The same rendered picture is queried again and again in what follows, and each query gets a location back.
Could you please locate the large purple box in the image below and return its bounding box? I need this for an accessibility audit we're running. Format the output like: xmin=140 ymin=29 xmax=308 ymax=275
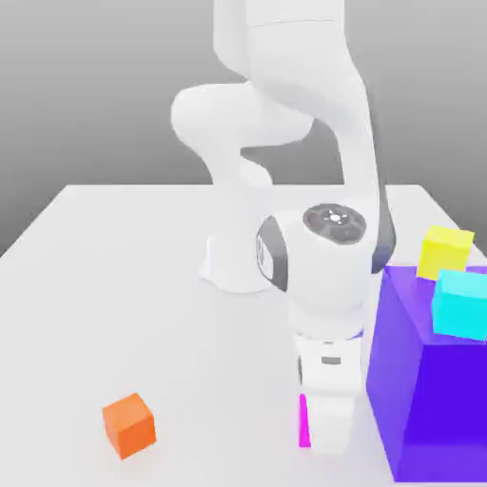
xmin=365 ymin=264 xmax=487 ymax=485

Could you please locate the small orange cube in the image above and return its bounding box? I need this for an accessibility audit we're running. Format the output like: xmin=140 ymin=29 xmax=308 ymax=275
xmin=101 ymin=392 xmax=158 ymax=461

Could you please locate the small cyan cube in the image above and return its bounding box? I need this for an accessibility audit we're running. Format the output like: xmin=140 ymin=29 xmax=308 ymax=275
xmin=432 ymin=267 xmax=487 ymax=342

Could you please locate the small magenta cube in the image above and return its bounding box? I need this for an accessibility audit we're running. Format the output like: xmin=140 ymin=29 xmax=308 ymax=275
xmin=298 ymin=393 xmax=313 ymax=449

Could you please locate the small yellow cube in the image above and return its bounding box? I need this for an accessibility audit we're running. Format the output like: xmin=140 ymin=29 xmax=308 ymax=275
xmin=416 ymin=224 xmax=477 ymax=282

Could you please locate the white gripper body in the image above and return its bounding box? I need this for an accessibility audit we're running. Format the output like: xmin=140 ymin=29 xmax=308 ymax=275
xmin=307 ymin=394 xmax=357 ymax=455

